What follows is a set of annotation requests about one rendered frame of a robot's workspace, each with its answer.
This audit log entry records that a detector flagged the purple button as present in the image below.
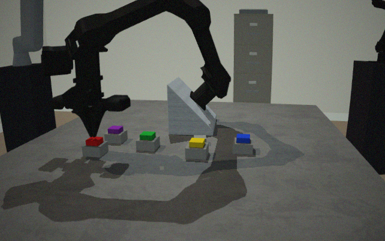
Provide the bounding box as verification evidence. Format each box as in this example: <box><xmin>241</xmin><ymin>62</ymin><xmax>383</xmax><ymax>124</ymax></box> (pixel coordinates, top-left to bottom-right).
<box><xmin>104</xmin><ymin>126</ymin><xmax>127</xmax><ymax>144</ymax></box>

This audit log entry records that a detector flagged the green button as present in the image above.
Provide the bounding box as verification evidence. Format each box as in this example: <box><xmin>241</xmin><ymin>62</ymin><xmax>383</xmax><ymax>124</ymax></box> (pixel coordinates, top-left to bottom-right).
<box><xmin>136</xmin><ymin>131</ymin><xmax>160</xmax><ymax>152</ymax></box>

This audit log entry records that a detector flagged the blue button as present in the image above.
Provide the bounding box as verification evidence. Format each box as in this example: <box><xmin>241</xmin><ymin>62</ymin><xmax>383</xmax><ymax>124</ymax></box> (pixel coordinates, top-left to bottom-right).
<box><xmin>232</xmin><ymin>134</ymin><xmax>253</xmax><ymax>155</ymax></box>

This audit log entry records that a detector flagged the yellow button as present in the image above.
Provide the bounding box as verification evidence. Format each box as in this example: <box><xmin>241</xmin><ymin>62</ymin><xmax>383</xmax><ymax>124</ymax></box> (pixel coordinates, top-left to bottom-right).
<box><xmin>185</xmin><ymin>138</ymin><xmax>209</xmax><ymax>160</ymax></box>

